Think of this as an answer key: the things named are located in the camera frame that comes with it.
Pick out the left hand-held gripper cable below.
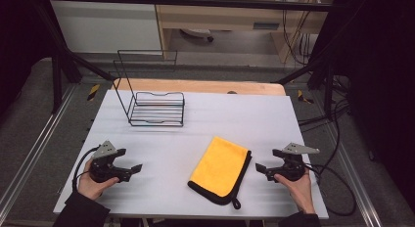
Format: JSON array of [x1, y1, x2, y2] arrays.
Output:
[[71, 146, 100, 193]]

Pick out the office chair base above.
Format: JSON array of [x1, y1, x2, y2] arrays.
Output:
[[179, 27, 215, 43]]

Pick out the black wire rack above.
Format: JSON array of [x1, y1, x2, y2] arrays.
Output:
[[113, 49, 186, 128]]

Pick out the wooden table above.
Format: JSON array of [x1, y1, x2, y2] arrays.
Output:
[[111, 77, 288, 97]]

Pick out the black metal frame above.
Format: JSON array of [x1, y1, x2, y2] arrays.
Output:
[[32, 0, 351, 122]]

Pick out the aluminium rail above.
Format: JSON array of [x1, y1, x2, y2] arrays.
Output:
[[321, 122, 385, 227], [0, 84, 78, 215]]

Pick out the right hand-held gripper cable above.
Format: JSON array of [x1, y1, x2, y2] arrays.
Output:
[[304, 163, 357, 217]]

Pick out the person's right hand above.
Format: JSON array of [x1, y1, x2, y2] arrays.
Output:
[[273, 168, 317, 215]]

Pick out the yellow cloth with black edging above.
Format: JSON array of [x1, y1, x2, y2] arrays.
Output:
[[187, 136, 253, 210]]

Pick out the hanging cables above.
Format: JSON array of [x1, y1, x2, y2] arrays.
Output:
[[281, 8, 316, 67]]

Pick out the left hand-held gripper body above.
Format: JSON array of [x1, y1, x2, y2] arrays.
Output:
[[88, 140, 122, 184]]

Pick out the yellow black floor tape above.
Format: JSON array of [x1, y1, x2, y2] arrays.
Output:
[[86, 83, 101, 102], [297, 89, 315, 105]]

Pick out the hand-held gripper cable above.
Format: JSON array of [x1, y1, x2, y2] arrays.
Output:
[[71, 146, 100, 193], [304, 163, 357, 217]]

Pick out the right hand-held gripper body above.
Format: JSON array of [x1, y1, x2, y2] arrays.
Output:
[[277, 142, 321, 183]]

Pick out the black floor cables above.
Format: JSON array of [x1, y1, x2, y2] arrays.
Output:
[[297, 74, 355, 134]]

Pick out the person's left hand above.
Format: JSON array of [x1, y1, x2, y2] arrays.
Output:
[[76, 158, 120, 202]]

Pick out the white cabinet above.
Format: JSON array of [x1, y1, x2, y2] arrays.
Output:
[[49, 0, 163, 55]]

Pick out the black curtain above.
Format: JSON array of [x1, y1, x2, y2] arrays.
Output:
[[0, 0, 55, 111], [321, 0, 415, 202]]

